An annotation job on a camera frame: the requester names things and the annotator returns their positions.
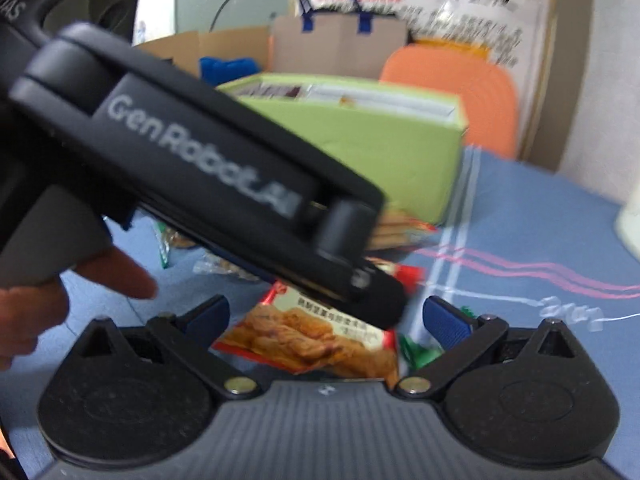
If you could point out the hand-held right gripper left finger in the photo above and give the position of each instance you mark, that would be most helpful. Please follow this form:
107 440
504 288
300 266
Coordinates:
210 320

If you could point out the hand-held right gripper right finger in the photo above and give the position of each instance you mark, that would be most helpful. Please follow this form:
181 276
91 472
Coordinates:
442 320

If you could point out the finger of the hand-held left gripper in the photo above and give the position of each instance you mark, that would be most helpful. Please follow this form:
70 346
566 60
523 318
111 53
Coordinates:
360 290

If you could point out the green candy wrapper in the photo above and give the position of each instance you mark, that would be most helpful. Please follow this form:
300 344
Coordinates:
420 355
467 311

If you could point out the dark red snack packet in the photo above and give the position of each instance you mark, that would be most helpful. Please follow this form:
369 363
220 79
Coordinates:
407 275

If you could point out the clear crinkled snack packet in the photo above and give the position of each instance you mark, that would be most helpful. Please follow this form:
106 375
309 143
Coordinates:
220 262

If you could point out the red fried snack packet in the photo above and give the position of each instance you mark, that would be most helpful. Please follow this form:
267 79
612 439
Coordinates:
310 340

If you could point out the clear packet of brown bars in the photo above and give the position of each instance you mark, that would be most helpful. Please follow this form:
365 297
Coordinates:
270 91

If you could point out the green cardboard box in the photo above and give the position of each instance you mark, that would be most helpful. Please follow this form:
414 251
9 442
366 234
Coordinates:
380 150

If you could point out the person's left hand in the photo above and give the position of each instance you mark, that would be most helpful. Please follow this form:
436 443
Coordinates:
115 272

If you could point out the blue plastic object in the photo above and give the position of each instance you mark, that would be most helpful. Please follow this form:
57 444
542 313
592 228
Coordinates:
227 70

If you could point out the brown cardboard box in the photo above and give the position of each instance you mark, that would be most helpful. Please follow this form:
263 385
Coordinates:
200 45

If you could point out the blue striped tablecloth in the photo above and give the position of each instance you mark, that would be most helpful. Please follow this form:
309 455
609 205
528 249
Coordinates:
525 220

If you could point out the white thermos jug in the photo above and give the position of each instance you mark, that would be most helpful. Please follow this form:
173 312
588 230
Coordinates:
630 230

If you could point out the orange chair back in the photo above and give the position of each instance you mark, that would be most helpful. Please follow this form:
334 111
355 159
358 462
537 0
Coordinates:
460 95

